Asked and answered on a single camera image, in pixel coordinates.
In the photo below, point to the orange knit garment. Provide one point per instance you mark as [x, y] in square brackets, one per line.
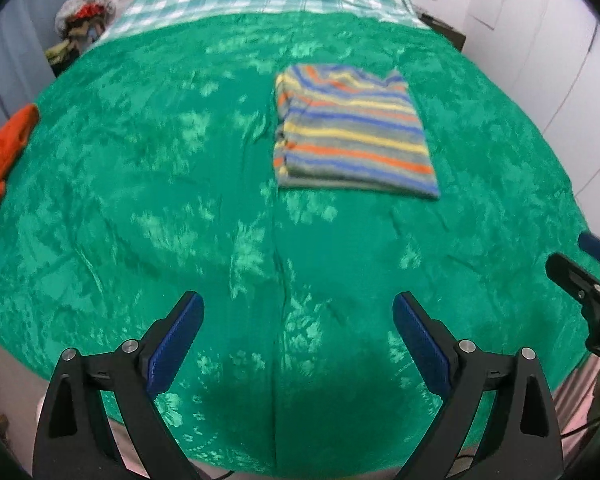
[14, 137]

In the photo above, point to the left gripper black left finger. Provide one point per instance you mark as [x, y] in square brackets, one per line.
[74, 439]

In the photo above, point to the grey blue curtain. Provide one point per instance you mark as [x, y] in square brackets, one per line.
[27, 29]

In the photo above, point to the green floral bedspread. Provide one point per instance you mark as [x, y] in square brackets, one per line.
[150, 174]

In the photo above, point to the pile of clothes in corner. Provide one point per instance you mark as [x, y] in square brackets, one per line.
[79, 24]

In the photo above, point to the multicolour striped knit sweater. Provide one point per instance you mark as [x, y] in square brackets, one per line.
[342, 127]

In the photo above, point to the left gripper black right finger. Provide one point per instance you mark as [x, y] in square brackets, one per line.
[522, 437]

